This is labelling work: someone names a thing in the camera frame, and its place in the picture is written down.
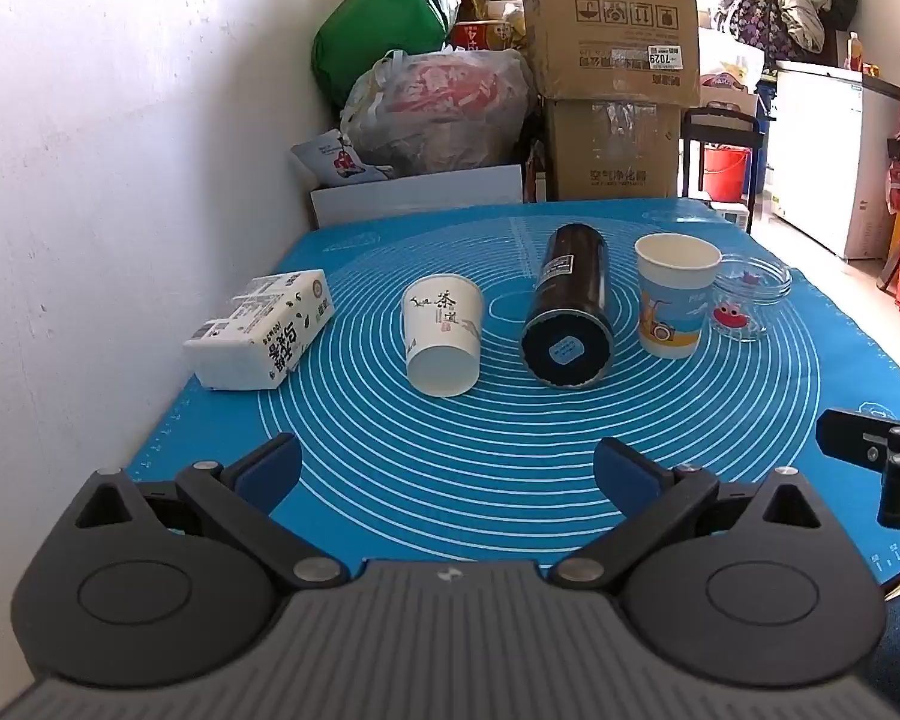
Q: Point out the white tissue pack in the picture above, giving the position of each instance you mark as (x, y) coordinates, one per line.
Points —
(262, 330)

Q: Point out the large labelled cardboard box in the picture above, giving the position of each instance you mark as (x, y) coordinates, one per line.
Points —
(607, 30)

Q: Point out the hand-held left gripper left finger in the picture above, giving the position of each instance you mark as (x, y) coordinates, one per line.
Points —
(270, 469)

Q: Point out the white flat box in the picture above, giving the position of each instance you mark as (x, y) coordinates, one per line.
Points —
(420, 199)

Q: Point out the black metal chair frame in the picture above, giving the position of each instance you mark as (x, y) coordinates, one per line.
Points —
(720, 120)

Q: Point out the black thermos bottle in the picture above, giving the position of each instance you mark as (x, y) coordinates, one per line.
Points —
(570, 292)

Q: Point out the green bag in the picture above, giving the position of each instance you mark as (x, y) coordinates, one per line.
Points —
(382, 30)

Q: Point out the white ink-print paper cup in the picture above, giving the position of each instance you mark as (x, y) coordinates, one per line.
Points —
(442, 330)

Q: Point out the floral fabric bag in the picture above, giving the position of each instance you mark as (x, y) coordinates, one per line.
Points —
(750, 22)

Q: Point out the blue cartoon paper cup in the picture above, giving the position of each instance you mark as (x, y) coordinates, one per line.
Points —
(671, 307)

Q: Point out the yellow bottle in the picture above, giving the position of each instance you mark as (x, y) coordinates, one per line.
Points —
(854, 52)

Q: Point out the red tin box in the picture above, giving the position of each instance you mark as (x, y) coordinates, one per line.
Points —
(484, 36)

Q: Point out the clear glass jar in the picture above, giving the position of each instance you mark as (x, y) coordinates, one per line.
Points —
(754, 300)

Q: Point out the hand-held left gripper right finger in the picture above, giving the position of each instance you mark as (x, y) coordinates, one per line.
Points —
(622, 474)

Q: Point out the printed white pouch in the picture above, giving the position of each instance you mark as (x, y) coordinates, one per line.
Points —
(337, 161)

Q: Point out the clear plastic bag red contents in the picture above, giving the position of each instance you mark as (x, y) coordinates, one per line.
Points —
(442, 112)

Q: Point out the blue silicone baking mat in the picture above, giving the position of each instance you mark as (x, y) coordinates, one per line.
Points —
(495, 450)

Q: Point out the red bucket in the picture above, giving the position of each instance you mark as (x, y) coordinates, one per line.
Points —
(724, 172)

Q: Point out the white chest freezer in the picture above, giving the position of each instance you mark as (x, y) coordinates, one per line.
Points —
(825, 157)

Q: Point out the taped cardboard box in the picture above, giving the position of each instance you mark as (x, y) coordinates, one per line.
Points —
(615, 150)

